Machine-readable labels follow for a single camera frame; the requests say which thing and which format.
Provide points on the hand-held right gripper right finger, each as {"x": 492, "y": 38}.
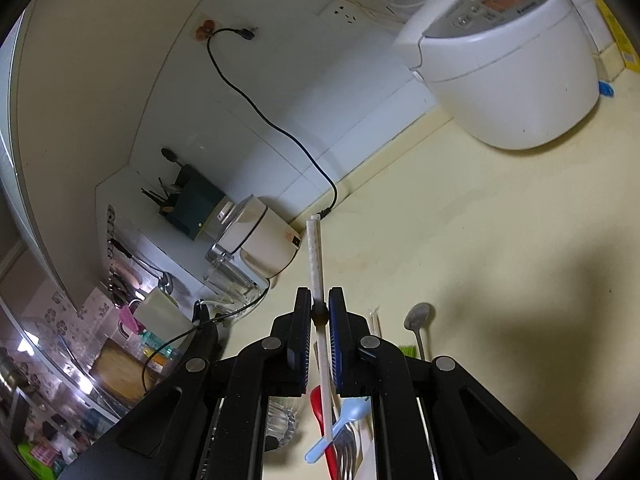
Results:
{"x": 336, "y": 345}

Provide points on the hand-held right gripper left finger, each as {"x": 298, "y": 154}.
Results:
{"x": 299, "y": 345}

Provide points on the chopsticks with green print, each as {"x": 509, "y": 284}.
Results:
{"x": 374, "y": 321}

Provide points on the red plastic spoon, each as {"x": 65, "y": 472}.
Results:
{"x": 316, "y": 405}

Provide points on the blue plastic spoon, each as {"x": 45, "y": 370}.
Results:
{"x": 352, "y": 407}

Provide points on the clear ribbed glass cup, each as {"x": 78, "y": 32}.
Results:
{"x": 282, "y": 422}

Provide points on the metal spoon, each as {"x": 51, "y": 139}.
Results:
{"x": 419, "y": 317}

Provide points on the metal fork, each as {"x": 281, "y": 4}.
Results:
{"x": 347, "y": 450}

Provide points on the glass blender jar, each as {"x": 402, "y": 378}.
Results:
{"x": 225, "y": 277}

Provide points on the white electric pot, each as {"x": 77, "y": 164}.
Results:
{"x": 265, "y": 240}

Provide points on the cream plastic cutting board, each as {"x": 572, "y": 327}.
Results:
{"x": 157, "y": 312}

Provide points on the hanging metal ladles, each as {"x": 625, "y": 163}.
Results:
{"x": 150, "y": 272}

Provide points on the pink cloth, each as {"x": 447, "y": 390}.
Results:
{"x": 129, "y": 319}

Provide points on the dark green utensil holder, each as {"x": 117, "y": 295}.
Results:
{"x": 192, "y": 205}

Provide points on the wooden cutting board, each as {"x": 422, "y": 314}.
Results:
{"x": 117, "y": 372}

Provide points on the white rice cooker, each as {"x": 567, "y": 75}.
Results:
{"x": 505, "y": 70}

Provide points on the small blue object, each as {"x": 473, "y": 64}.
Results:
{"x": 606, "y": 88}

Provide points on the yellow box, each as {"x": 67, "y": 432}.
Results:
{"x": 617, "y": 30}

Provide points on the wall hook rail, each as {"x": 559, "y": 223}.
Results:
{"x": 110, "y": 240}

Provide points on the fruit sticker wall hook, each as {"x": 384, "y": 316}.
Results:
{"x": 205, "y": 29}

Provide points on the white wall socket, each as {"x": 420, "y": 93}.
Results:
{"x": 345, "y": 12}

